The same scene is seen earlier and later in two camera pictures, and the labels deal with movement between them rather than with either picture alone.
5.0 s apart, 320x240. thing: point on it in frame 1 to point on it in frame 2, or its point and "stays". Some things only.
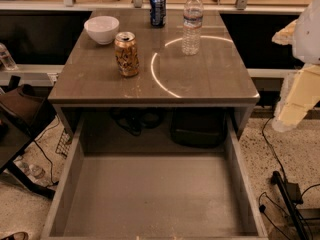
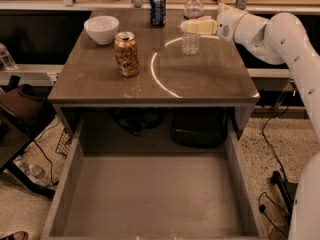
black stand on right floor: [292, 196] stays
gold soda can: [126, 53] stays
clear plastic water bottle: [192, 24] stays
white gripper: [309, 34] to [227, 24]
